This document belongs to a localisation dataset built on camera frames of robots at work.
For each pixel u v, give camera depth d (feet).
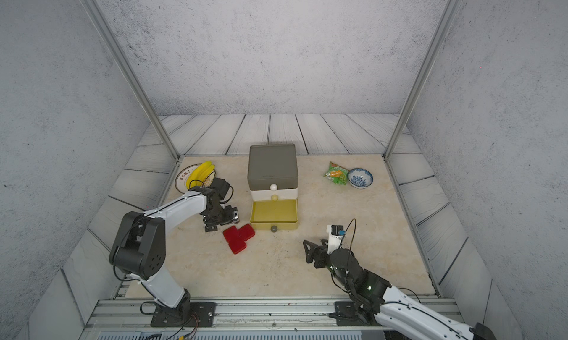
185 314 2.13
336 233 2.21
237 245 2.92
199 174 3.54
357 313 2.11
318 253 2.24
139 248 1.54
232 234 3.00
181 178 3.64
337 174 3.49
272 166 2.94
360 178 3.58
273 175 2.82
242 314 2.43
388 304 1.74
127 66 2.85
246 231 3.05
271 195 3.03
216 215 2.54
